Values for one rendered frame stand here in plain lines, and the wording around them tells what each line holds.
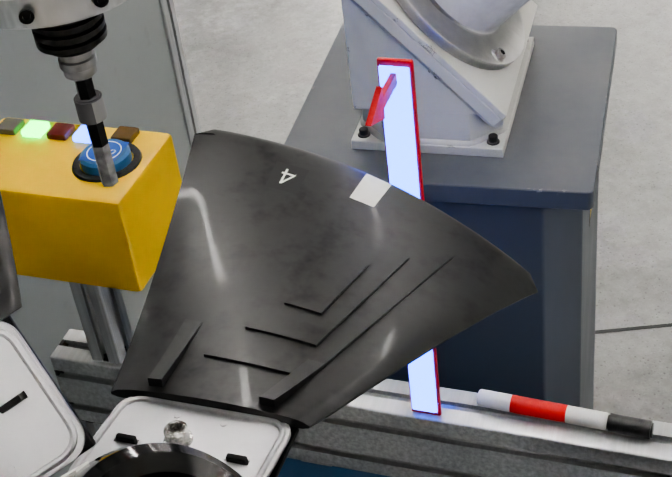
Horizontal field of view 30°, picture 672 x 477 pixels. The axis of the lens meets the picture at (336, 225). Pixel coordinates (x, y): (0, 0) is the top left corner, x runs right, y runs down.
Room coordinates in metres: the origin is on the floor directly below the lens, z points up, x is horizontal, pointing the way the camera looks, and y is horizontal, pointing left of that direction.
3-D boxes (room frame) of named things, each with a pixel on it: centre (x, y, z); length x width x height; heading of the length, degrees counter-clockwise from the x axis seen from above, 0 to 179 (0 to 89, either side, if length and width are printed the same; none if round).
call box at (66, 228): (0.85, 0.21, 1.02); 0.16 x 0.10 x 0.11; 67
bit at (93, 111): (0.40, 0.08, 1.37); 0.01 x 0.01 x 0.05
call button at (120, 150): (0.83, 0.17, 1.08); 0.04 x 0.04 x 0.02
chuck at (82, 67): (0.40, 0.08, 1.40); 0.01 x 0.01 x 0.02
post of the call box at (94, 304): (0.85, 0.21, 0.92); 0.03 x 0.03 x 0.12; 67
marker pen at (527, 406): (0.69, -0.16, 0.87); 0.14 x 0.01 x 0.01; 64
